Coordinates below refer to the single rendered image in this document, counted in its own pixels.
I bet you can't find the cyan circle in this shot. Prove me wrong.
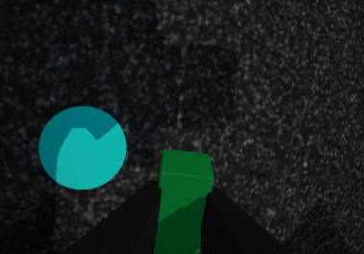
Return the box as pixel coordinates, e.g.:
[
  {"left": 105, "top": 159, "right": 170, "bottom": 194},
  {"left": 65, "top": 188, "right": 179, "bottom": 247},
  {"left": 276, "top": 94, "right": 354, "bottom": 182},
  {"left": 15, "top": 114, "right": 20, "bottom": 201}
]
[{"left": 39, "top": 106, "right": 127, "bottom": 190}]

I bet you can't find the green rectangular post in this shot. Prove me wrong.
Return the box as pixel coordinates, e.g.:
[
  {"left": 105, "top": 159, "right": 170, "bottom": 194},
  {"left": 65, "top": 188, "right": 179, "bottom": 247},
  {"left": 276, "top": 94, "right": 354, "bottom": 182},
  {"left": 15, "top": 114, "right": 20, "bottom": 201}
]
[{"left": 154, "top": 148, "right": 214, "bottom": 254}]

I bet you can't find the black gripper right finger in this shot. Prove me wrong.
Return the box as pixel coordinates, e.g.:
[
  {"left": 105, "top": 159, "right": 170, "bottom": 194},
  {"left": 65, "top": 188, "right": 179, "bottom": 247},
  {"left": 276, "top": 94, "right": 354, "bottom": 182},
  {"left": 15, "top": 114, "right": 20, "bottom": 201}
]
[{"left": 200, "top": 187, "right": 292, "bottom": 254}]

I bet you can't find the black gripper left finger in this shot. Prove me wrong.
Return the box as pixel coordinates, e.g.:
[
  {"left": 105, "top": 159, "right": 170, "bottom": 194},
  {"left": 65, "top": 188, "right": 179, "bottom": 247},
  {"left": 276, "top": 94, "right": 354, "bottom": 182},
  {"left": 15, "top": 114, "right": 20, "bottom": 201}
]
[{"left": 58, "top": 180, "right": 162, "bottom": 254}]

